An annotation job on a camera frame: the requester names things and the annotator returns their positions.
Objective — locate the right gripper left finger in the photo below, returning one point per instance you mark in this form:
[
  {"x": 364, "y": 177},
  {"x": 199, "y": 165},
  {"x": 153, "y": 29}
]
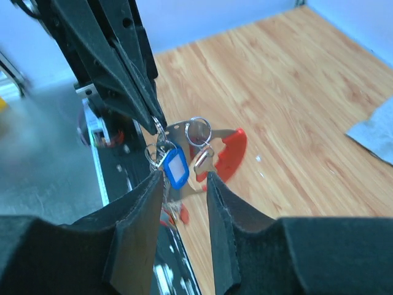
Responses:
[{"x": 38, "y": 257}]

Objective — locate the blue key tag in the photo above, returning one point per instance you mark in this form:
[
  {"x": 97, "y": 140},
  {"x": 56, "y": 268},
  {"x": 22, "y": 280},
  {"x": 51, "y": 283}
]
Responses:
[{"x": 176, "y": 168}]

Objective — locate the silver key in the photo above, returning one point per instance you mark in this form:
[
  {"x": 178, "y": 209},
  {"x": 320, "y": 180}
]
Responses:
[{"x": 205, "y": 161}]

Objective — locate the black mounting rail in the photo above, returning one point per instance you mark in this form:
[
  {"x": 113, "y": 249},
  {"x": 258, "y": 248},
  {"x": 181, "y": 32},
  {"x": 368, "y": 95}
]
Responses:
[{"x": 147, "y": 255}]

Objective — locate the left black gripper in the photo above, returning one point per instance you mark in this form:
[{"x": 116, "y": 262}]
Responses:
[{"x": 122, "y": 61}]

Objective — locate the grey cloth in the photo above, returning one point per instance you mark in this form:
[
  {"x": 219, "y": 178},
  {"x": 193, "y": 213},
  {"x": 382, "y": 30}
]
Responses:
[{"x": 375, "y": 133}]

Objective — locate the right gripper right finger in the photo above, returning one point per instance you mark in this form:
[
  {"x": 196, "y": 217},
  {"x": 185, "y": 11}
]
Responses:
[{"x": 253, "y": 253}]

